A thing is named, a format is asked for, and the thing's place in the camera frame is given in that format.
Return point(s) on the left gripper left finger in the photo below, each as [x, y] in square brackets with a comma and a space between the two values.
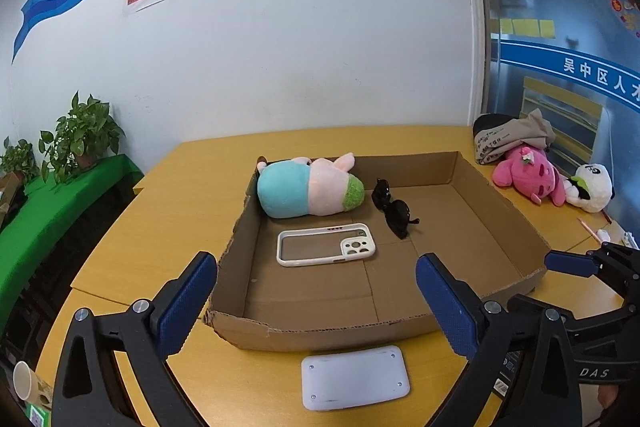
[89, 389]

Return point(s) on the small cardboard box far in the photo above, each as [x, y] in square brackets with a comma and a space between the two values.
[12, 192]

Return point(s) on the person right hand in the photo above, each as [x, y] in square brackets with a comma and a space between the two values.
[607, 395]

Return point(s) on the black sunglasses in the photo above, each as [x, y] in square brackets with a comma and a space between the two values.
[396, 211]

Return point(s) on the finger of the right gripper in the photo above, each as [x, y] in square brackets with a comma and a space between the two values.
[569, 263]

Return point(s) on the white phone case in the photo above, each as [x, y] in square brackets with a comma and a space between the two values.
[324, 246]

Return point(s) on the potted green plant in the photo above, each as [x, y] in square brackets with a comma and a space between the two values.
[19, 158]
[85, 134]

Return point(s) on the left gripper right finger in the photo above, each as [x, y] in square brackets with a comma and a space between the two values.
[545, 389]

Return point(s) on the white folding phone stand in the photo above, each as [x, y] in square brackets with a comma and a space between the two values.
[354, 379]

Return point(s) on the white panda plush toy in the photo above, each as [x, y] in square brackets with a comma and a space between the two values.
[590, 188]

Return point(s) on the brown cardboard box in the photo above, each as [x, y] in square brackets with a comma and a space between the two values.
[476, 232]

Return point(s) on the green covered side table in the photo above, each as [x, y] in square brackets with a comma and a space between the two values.
[48, 213]

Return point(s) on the pink plush toy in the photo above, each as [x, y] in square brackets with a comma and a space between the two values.
[528, 170]

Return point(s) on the teal pink plush pig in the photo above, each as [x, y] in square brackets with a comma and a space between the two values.
[301, 187]

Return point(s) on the paper cup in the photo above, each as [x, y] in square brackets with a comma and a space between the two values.
[30, 388]

